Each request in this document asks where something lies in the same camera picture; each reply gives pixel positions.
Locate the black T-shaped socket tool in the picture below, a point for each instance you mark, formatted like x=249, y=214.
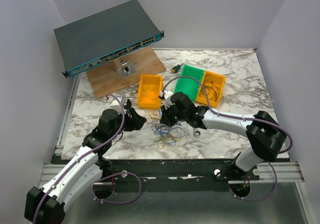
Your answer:
x=128, y=105

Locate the metal bracket stand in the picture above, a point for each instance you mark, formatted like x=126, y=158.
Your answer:
x=124, y=68

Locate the grey network switch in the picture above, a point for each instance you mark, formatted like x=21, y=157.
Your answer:
x=105, y=36

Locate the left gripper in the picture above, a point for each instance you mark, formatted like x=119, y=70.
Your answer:
x=135, y=122

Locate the ratcheting combination wrench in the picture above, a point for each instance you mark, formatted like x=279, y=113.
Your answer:
x=197, y=132

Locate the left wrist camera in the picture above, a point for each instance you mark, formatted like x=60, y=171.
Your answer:
x=114, y=104

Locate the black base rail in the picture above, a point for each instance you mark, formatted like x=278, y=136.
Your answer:
x=172, y=175

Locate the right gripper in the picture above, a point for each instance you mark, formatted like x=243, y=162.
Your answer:
x=165, y=119

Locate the green plastic bin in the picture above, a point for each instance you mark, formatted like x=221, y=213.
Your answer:
x=187, y=85

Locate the left yellow plastic bin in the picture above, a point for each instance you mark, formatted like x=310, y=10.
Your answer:
x=148, y=92

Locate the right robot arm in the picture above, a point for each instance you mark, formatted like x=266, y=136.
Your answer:
x=265, y=137

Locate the plywood board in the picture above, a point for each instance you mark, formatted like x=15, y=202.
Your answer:
x=105, y=79

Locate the right yellow plastic bin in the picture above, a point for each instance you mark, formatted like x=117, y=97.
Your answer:
x=214, y=85

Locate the yellow plastic bin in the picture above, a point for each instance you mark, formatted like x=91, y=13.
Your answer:
x=214, y=85
x=148, y=92

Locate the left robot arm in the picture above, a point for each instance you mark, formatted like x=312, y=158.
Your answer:
x=49, y=203

